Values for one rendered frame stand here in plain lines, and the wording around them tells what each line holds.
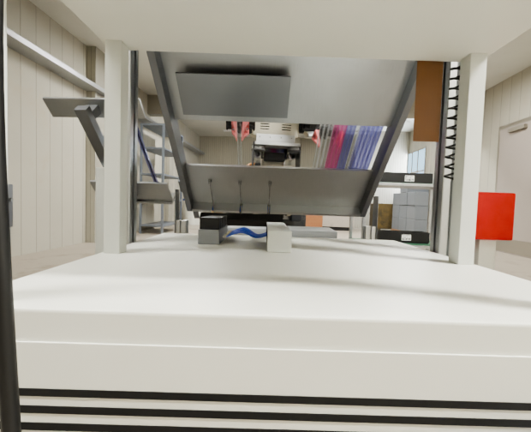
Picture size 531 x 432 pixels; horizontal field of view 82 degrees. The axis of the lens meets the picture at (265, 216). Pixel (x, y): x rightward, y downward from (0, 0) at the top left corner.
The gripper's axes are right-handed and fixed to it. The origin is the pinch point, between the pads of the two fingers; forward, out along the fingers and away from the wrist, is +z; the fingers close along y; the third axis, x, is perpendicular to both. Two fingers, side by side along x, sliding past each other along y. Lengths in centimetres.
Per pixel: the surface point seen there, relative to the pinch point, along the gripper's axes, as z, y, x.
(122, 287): 66, -9, -34
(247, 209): 8.3, 3.0, 28.4
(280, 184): 4.6, 15.0, 17.4
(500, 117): -376, 435, 252
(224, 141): -762, -109, 665
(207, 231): 41.6, -5.0, -7.7
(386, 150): 7.4, 46.6, -3.3
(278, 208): 7.6, 15.1, 28.3
